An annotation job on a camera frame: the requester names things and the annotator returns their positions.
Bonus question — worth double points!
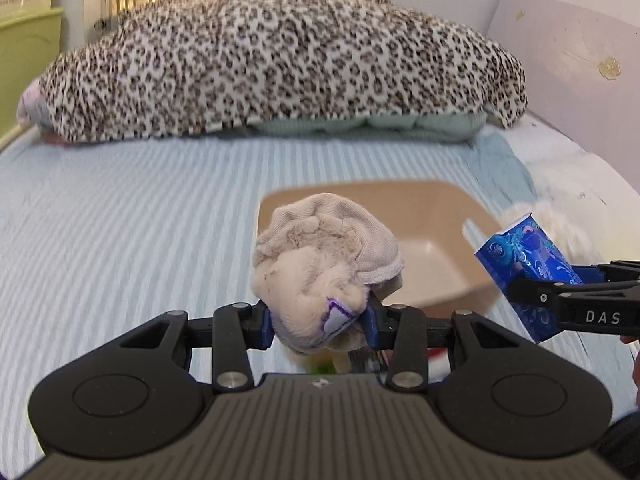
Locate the blue tissue pack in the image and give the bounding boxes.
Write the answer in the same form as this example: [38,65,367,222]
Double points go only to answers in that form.
[475,214,582,344]

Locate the white fluffy plush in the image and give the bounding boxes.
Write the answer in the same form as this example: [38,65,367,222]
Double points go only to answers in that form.
[498,200,600,266]

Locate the blue striped bed sheet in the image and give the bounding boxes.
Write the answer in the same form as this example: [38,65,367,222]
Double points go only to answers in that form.
[1,129,612,479]

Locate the green cabinet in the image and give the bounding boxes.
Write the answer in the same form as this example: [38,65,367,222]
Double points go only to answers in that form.
[0,8,63,136]

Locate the light green folded quilt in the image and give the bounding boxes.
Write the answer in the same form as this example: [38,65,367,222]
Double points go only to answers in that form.
[252,112,487,143]

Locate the beige fuzzy sock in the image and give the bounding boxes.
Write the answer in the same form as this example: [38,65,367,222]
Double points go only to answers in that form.
[250,193,404,354]

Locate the leopard print blanket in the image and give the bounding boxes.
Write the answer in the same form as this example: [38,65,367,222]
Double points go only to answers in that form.
[22,0,527,144]

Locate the pale pink headboard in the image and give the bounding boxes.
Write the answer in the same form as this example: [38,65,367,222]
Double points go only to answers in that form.
[488,0,639,188]

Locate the beige plastic storage bin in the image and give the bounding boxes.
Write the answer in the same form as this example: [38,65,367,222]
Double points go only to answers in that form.
[257,180,500,318]

